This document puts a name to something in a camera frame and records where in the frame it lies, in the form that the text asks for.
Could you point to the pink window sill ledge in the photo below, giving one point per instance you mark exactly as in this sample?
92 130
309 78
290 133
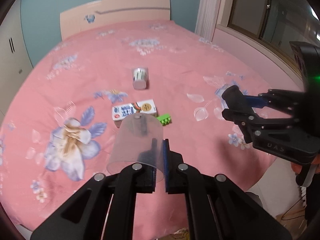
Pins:
266 63

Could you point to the cream wardrobe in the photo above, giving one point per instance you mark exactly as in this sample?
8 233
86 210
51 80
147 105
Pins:
15 62

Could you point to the pink floral bed sheet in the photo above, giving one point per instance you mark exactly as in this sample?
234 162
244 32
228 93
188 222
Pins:
60 128

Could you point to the clear plastic cup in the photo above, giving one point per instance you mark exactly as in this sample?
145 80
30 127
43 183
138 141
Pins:
139 140

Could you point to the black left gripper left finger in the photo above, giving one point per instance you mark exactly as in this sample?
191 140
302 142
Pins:
104 208

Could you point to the pink wooden headboard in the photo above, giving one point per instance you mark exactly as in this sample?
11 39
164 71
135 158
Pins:
105 12

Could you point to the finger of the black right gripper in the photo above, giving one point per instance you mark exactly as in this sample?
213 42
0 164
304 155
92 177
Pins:
247 124
250 98

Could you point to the white milk carton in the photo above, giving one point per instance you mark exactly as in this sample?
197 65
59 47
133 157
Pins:
120 112

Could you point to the dark window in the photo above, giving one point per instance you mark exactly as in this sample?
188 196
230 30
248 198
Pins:
275 23

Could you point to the white yogurt cup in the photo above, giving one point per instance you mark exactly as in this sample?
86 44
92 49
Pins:
140 78

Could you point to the green toy brick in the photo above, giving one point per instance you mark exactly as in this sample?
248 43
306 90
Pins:
164 119

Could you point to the white curtain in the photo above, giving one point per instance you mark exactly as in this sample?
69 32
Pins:
206 18

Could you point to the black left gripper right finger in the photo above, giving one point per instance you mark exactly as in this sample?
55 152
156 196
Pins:
216 207

